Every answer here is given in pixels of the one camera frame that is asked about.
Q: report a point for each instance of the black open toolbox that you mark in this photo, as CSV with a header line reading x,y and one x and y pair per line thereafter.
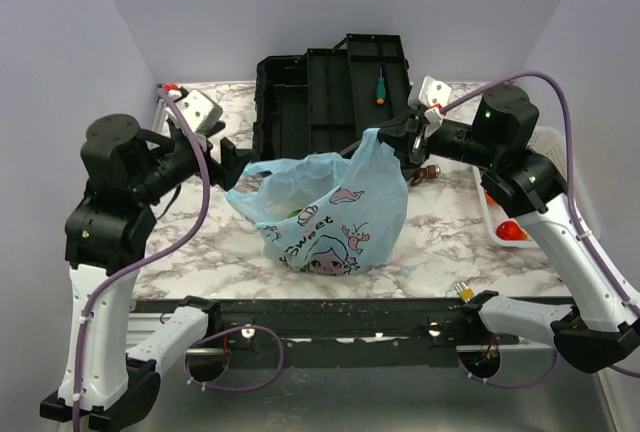
x,y
322,100

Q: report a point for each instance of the brown small figurine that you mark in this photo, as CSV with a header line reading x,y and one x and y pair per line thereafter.
x,y
429,172

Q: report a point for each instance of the yellow connector plug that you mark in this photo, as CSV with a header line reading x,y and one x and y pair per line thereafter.
x,y
464,292

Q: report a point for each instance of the light blue printed plastic bag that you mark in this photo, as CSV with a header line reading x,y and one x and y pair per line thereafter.
x,y
353,209

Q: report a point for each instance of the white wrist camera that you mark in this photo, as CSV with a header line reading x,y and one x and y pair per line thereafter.
x,y
201,112
429,96

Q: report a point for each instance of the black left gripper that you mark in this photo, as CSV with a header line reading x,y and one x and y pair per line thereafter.
x,y
227,171

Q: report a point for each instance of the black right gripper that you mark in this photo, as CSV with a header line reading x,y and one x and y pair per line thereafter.
x,y
407,136

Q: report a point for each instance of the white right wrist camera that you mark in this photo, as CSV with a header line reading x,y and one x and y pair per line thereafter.
x,y
429,96

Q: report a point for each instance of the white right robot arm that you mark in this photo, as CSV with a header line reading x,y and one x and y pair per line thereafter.
x,y
601,327

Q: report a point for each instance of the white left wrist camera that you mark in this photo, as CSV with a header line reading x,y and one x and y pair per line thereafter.
x,y
201,112

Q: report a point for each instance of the red strawberry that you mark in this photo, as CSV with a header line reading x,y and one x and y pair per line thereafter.
x,y
510,231

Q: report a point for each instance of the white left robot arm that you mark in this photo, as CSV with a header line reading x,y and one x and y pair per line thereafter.
x,y
106,385

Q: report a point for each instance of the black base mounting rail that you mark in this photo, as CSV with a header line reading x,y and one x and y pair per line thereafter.
x,y
343,333

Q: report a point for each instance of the white plastic fruit basket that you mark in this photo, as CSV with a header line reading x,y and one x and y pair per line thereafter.
x,y
550,143

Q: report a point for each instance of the orange fruit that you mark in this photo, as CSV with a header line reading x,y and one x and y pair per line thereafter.
x,y
490,199

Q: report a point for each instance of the green orange screwdriver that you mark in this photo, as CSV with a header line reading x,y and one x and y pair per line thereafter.
x,y
380,90

